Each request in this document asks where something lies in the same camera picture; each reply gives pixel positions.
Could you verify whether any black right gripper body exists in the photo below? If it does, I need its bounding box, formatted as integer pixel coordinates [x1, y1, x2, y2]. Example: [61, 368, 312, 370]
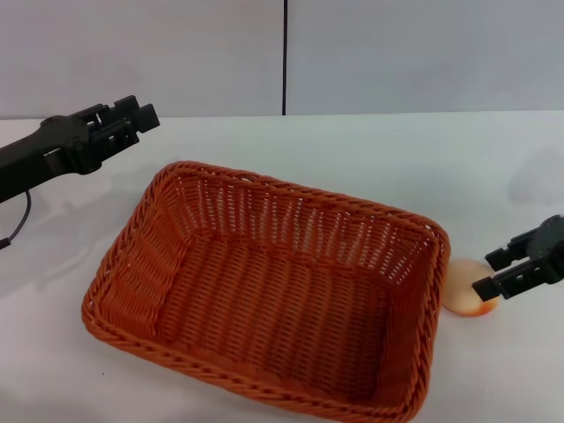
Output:
[500, 214, 564, 300]

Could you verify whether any pale peach toy fruit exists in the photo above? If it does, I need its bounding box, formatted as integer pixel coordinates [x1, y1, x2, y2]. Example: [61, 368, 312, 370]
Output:
[442, 258, 501, 318]

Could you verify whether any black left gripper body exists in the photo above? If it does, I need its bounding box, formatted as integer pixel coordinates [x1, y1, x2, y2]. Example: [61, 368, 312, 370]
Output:
[0, 104, 142, 204]

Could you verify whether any dark vertical wall strip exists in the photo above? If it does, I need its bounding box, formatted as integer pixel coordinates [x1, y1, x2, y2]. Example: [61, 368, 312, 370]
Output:
[281, 0, 289, 117]

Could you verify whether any orange woven plastic basket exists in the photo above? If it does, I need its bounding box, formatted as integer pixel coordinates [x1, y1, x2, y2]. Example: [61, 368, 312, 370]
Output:
[81, 160, 451, 423]

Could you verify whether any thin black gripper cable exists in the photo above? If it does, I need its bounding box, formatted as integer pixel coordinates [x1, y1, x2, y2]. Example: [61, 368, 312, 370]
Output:
[0, 189, 33, 251]

